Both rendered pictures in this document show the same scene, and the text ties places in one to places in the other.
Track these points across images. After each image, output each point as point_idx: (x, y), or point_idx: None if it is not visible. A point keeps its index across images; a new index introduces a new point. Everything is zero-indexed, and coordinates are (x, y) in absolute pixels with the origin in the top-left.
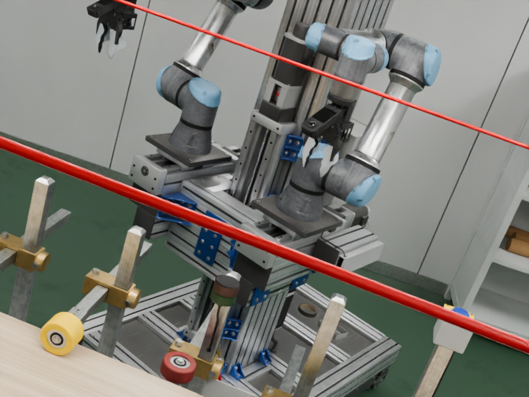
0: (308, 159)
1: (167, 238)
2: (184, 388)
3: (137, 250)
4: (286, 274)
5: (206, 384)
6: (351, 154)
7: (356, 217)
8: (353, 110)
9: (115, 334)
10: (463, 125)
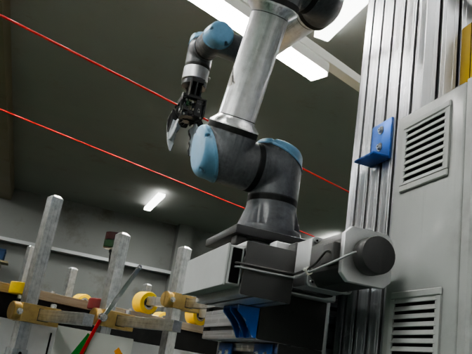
0: (189, 147)
1: None
2: (78, 298)
3: (175, 258)
4: (217, 322)
5: (97, 341)
6: (238, 128)
7: (317, 245)
8: (420, 86)
9: (162, 332)
10: (54, 43)
